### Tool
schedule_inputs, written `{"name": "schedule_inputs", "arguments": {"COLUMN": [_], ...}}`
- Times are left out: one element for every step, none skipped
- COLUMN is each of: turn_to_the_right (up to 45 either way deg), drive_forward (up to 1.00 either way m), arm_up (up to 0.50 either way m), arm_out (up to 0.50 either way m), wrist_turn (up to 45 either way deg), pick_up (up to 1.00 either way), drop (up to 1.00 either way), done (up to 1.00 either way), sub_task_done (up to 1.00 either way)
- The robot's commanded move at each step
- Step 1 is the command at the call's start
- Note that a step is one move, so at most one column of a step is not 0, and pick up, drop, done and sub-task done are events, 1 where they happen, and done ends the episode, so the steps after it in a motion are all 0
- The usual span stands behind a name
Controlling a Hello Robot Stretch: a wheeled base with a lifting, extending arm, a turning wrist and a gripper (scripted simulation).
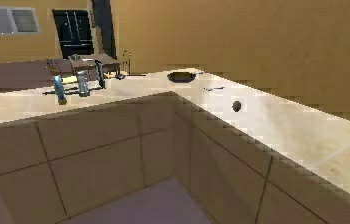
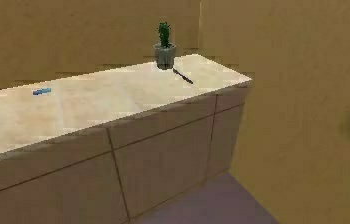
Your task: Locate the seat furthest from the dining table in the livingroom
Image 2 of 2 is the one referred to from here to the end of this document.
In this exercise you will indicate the black pen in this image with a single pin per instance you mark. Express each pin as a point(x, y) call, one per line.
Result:
point(183, 76)

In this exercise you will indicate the beige cupboard with drawers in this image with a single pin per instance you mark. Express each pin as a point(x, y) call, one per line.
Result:
point(123, 126)

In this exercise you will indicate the green cactus in grey pot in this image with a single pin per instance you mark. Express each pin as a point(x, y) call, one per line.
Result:
point(164, 50)

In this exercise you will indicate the small blue flat card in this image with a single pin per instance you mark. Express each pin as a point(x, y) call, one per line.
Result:
point(41, 91)

